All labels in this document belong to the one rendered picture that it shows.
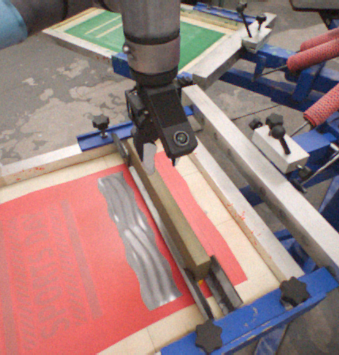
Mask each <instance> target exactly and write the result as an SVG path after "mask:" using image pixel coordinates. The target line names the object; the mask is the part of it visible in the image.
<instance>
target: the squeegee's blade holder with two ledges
mask: <svg viewBox="0 0 339 355"><path fill-rule="evenodd" d="M128 169H129V171H130V173H131V175H132V177H133V179H134V181H135V183H136V185H137V187H138V189H139V191H140V193H141V195H142V197H143V199H144V200H145V202H146V204H147V207H148V208H149V210H150V213H151V215H152V216H153V218H154V221H155V223H156V224H157V226H158V229H159V230H160V232H161V234H162V236H163V238H164V239H165V241H166V244H167V246H168V247H169V250H170V252H171V254H172V256H173V259H174V261H175V262H176V264H177V267H178V268H179V270H181V269H183V268H184V269H187V267H186V265H185V263H184V261H183V260H182V258H181V256H180V254H179V251H178V249H177V248H176V246H175V244H174V242H173V240H172V238H171V236H170V234H169V232H168V231H167V229H166V226H165V224H164V223H163V221H162V219H161V217H160V215H159V214H158V211H157V209H156V208H155V206H154V204H153V202H152V200H151V198H150V196H149V195H148V193H147V191H146V189H145V187H144V185H143V183H142V182H141V180H140V178H139V175H138V174H137V172H136V170H135V168H134V166H129V167H128Z"/></svg>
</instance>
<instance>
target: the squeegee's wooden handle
mask: <svg viewBox="0 0 339 355"><path fill-rule="evenodd" d="M127 145H128V154H129V159H130V163H131V164H132V165H133V166H134V168H135V170H136V172H137V174H138V175H139V178H140V180H141V182H142V183H143V185H144V187H145V189H146V191H147V193H148V195H149V196H150V198H151V200H152V202H153V204H154V206H155V208H156V209H157V211H158V214H159V215H160V217H161V219H162V221H163V223H164V224H165V226H166V229H167V231H168V232H169V234H170V236H171V238H172V240H173V242H174V244H175V246H176V248H177V249H178V251H179V254H180V256H181V258H182V260H183V261H184V263H185V265H186V267H187V269H189V272H190V273H191V274H192V277H193V279H194V281H195V282H197V281H200V280H202V279H204V278H205V277H207V276H208V271H209V268H210V264H211V259H210V258H209V257H208V255H207V253H206V251H205V250H204V248H203V247H202V244H201V242H200V240H199V239H198V237H197V236H196V233H195V232H194V230H193V229H192V227H191V225H190V224H189V222H188V220H187V219H186V217H185V215H184V213H183V212H182V210H181V208H180V207H179V205H178V203H177V202H176V200H175V199H174V197H173V195H172V193H171V192H170V190H169V188H168V187H167V185H166V183H165V182H164V180H163V179H162V176H161V175H160V173H159V172H158V170H157V168H156V166H155V165H154V172H153V174H152V175H149V174H148V173H147V172H146V171H145V170H144V168H143V166H142V164H141V162H140V160H139V156H138V154H137V152H136V150H135V147H134V143H133V137H132V138H130V139H128V140H127Z"/></svg>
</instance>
